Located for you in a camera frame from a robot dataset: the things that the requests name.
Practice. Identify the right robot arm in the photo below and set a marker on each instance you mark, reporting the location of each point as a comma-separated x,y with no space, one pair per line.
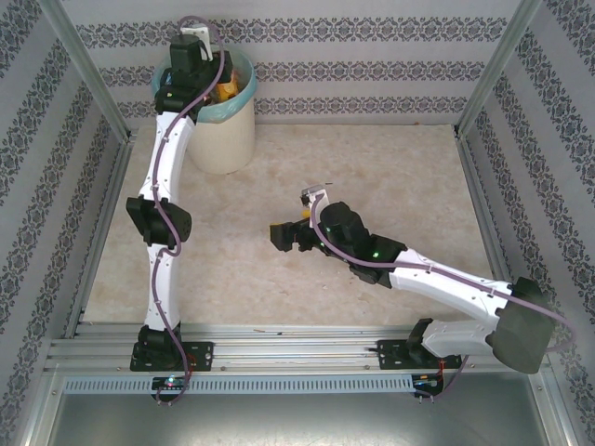
446,283

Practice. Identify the cream waste bin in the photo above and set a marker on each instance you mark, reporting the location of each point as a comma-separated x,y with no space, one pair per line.
223,139

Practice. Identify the grey metal sheet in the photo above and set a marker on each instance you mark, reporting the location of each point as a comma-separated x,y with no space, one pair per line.
297,418

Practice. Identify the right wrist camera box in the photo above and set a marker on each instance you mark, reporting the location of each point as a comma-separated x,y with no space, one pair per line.
316,192

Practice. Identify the aluminium frame post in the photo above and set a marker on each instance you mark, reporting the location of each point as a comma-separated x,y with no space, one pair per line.
493,69
90,69

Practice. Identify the white bin with blue liner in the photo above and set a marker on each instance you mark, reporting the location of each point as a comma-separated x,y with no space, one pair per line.
246,88

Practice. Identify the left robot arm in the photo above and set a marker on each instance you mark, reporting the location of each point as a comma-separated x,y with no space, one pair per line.
169,148

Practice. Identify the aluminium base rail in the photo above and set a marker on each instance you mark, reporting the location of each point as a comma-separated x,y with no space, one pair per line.
288,348

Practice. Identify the aluminium table edge rail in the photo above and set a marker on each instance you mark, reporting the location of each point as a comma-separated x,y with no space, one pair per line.
474,186
117,172

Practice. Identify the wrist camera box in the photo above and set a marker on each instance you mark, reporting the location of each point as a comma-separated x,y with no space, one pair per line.
316,192
195,35

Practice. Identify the small circuit board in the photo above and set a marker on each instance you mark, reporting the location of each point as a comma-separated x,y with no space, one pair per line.
425,381
169,382

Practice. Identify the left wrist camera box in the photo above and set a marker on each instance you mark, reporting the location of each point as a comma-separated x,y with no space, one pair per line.
195,35

